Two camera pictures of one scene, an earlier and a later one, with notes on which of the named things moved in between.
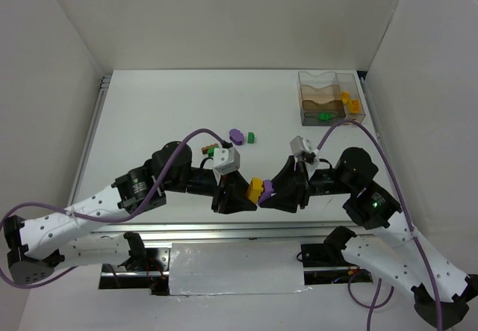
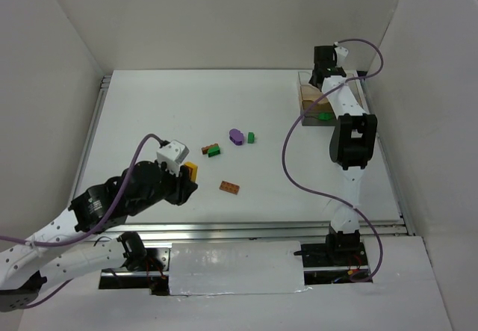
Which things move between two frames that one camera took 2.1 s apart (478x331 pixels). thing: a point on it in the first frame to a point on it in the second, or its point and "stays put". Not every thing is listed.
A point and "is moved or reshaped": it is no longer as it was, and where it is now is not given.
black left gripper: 219,195 to 183,186
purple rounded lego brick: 236,136 stays put
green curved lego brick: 210,151 stays put
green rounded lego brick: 325,116 stays put
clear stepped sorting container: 321,101 stays put
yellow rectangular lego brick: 255,189 is moved or reshaped
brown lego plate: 205,149 stays put
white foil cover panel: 237,267 stays put
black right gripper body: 302,187 to 323,69
